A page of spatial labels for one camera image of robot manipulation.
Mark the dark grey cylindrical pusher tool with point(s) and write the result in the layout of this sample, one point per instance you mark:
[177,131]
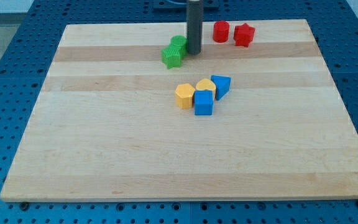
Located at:
[194,26]

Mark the green circle block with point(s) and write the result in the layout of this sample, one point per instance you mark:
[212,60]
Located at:
[179,42]

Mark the green star block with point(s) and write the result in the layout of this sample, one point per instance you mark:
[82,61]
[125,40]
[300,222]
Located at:
[171,57]

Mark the red star block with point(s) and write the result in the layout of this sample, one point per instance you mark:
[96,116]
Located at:
[243,35]

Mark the red cylinder block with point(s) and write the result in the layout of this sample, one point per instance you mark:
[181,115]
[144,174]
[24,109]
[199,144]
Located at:
[221,31]

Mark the yellow heart block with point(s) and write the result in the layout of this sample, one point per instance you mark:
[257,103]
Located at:
[206,84]

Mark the blue triangle block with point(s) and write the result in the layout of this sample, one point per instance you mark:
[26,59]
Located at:
[222,85]

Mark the yellow hexagon block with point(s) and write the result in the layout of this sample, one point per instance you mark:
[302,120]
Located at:
[184,94]

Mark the blue cube block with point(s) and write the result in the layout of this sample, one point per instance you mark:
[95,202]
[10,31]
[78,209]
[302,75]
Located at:
[204,102]

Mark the light wooden board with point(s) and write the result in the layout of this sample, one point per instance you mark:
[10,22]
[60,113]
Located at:
[106,127]

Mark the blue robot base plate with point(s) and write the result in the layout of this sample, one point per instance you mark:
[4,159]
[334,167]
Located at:
[161,5]

